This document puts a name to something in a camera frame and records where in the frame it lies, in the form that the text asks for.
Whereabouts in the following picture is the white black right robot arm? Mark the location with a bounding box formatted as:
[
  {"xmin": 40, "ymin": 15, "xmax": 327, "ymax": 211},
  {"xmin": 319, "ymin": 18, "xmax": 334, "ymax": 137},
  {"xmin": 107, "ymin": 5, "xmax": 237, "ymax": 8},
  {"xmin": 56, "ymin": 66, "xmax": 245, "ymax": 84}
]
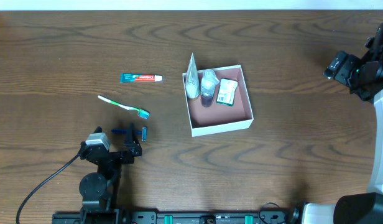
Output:
[{"xmin": 293, "ymin": 23, "xmax": 383, "ymax": 224}]

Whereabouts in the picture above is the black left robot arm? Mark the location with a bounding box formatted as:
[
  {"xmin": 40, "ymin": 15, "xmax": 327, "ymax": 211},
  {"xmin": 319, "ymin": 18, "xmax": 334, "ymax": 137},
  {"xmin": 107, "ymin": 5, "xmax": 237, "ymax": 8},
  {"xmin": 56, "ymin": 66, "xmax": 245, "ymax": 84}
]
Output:
[{"xmin": 76, "ymin": 124, "xmax": 147, "ymax": 224}]

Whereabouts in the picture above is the green white soap bar box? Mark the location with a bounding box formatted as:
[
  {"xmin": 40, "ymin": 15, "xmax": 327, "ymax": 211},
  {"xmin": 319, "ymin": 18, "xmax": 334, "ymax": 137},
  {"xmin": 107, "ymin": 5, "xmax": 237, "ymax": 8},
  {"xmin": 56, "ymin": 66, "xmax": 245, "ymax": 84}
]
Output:
[{"xmin": 216, "ymin": 78, "xmax": 238, "ymax": 106}]

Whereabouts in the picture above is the white Pantene conditioner tube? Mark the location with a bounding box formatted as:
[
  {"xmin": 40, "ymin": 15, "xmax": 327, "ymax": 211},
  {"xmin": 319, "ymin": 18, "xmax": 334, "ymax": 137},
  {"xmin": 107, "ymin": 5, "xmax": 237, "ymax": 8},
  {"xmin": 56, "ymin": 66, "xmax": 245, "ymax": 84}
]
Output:
[{"xmin": 185, "ymin": 54, "xmax": 200, "ymax": 99}]

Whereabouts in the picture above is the green white toothbrush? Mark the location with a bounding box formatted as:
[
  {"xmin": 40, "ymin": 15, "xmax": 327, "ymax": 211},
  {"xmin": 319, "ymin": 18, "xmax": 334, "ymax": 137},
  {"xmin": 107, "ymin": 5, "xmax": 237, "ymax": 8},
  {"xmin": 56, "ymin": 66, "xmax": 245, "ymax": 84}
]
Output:
[{"xmin": 98, "ymin": 95, "xmax": 150, "ymax": 119}]

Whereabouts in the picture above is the blue disposable razor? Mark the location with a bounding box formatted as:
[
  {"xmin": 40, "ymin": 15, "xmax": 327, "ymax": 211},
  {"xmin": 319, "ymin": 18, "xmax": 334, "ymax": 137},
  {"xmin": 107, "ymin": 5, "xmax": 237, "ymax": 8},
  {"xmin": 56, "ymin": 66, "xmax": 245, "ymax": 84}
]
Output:
[{"xmin": 111, "ymin": 126, "xmax": 147, "ymax": 141}]

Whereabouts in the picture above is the white box pink interior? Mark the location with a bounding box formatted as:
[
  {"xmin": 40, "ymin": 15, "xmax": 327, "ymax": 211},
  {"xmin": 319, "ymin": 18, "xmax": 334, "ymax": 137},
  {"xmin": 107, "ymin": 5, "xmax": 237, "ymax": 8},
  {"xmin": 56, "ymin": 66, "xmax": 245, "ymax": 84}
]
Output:
[{"xmin": 185, "ymin": 65, "xmax": 254, "ymax": 137}]

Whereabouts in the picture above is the clear purple soap pump bottle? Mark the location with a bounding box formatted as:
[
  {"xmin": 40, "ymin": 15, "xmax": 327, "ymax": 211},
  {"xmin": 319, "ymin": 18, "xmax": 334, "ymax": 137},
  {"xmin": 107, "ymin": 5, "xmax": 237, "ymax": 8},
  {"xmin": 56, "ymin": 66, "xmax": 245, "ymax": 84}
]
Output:
[{"xmin": 200, "ymin": 69, "xmax": 219, "ymax": 108}]

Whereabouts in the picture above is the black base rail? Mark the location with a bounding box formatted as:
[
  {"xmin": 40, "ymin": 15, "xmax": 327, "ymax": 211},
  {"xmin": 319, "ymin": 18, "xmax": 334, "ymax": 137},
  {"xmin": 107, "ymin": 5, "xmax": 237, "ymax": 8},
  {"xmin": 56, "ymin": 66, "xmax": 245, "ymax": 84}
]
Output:
[{"xmin": 52, "ymin": 202, "xmax": 303, "ymax": 224}]

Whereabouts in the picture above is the Colgate toothpaste tube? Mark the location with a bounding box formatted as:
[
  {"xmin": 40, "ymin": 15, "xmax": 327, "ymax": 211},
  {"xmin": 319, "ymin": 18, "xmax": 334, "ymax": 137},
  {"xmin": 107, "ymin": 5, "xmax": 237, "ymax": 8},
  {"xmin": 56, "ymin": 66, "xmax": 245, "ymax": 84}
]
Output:
[{"xmin": 120, "ymin": 73, "xmax": 163, "ymax": 83}]

